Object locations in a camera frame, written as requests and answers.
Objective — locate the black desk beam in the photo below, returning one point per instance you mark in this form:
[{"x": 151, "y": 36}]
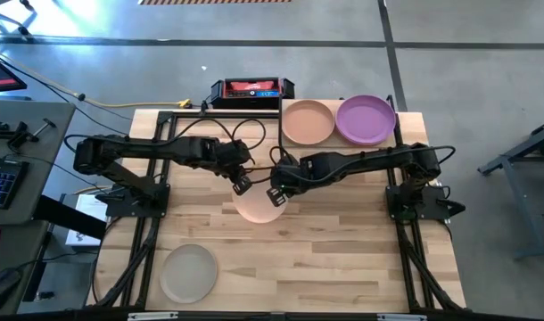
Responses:
[{"x": 71, "y": 218}]

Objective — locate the pale peach plate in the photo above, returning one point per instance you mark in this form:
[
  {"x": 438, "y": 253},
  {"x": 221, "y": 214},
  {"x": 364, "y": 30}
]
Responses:
[{"x": 258, "y": 207}]

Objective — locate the black computer monitor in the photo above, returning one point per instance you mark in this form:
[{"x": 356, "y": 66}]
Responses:
[{"x": 0, "y": 76}]

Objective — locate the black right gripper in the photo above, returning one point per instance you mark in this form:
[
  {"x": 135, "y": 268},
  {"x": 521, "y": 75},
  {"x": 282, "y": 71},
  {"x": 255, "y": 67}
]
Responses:
[{"x": 294, "y": 174}]

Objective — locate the wooden shelf black metal frame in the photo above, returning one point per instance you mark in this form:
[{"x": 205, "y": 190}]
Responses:
[{"x": 339, "y": 145}]

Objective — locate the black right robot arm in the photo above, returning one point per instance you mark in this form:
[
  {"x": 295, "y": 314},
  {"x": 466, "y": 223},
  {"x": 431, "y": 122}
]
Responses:
[{"x": 370, "y": 160}]

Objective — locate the grey plate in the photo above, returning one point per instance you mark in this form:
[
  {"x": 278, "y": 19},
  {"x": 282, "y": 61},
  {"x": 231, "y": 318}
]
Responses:
[{"x": 188, "y": 273}]

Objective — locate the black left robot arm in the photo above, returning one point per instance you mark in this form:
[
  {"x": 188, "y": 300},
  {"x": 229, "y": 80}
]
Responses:
[{"x": 138, "y": 149}]

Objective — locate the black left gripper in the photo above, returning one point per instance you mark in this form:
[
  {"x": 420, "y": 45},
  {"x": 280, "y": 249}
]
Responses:
[{"x": 232, "y": 158}]

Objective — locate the terracotta plate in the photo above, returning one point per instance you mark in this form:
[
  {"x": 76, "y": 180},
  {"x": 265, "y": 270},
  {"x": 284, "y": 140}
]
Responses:
[{"x": 307, "y": 122}]

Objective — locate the black aluminium rig frame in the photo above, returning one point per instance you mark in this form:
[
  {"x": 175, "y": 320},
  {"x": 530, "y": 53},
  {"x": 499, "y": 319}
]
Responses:
[{"x": 254, "y": 114}]

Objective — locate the black computer mouse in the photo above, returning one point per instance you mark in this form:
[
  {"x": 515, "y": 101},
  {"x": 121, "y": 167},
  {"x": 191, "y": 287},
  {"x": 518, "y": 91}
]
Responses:
[{"x": 2, "y": 285}]

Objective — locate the white label strip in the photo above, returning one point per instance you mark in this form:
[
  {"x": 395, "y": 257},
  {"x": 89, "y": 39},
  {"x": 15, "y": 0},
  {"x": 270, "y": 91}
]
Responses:
[
  {"x": 152, "y": 316},
  {"x": 402, "y": 317}
]

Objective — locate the white booklet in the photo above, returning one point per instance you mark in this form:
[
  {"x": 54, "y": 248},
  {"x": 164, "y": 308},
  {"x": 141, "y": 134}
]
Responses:
[{"x": 93, "y": 206}]

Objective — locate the black clamp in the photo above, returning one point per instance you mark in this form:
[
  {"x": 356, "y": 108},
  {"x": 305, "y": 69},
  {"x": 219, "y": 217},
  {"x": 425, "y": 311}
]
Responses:
[{"x": 13, "y": 134}]

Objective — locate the small black plug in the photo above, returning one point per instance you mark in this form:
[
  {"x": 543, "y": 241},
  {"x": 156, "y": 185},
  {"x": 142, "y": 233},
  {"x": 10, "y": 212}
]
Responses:
[{"x": 43, "y": 295}]

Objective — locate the grey metal stand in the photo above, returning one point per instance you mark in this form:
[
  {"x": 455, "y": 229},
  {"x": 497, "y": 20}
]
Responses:
[{"x": 523, "y": 205}]

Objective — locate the grey desk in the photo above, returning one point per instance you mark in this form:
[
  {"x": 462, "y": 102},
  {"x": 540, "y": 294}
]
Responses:
[{"x": 36, "y": 178}]

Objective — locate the black backlit keyboard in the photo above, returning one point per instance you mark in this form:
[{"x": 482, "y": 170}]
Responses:
[{"x": 4, "y": 183}]

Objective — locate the red black power station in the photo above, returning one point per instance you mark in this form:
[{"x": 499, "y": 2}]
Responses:
[{"x": 252, "y": 91}]

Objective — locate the grey chair base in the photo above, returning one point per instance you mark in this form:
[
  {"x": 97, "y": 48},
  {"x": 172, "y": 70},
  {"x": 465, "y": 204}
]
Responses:
[{"x": 25, "y": 30}]

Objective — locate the purple plate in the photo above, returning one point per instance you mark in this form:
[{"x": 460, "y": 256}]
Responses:
[{"x": 365, "y": 119}]

